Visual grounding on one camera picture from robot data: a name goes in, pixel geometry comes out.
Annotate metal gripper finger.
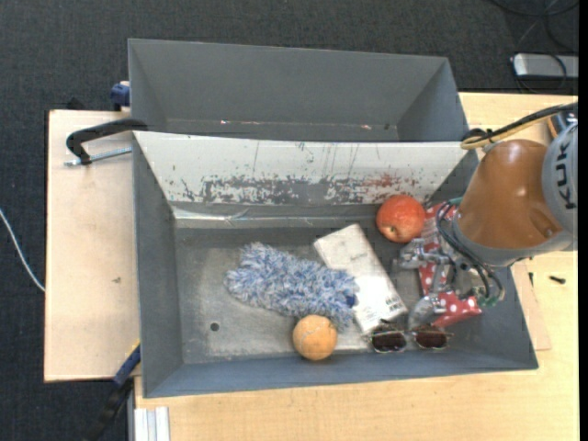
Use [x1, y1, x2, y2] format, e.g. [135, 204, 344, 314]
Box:
[407, 293, 450, 329]
[397, 239, 456, 271]

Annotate red white-dotted cloth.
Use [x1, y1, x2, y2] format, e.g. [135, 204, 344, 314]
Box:
[415, 202, 483, 330]

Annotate red apple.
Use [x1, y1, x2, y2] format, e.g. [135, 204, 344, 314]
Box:
[375, 194, 427, 244]

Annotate sunglasses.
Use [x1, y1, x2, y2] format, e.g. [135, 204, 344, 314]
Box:
[364, 322, 456, 355]

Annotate white box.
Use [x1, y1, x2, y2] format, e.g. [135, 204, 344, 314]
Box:
[312, 222, 410, 335]

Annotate orange ball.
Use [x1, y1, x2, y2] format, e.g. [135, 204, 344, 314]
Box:
[292, 313, 339, 362]

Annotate blue and white fluffy duster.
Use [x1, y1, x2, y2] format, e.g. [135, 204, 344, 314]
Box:
[222, 241, 362, 331]

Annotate grey metal bin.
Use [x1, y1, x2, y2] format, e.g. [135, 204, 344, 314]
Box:
[127, 38, 539, 399]

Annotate pale wood board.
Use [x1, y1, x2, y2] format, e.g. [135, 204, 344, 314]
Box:
[43, 109, 141, 383]

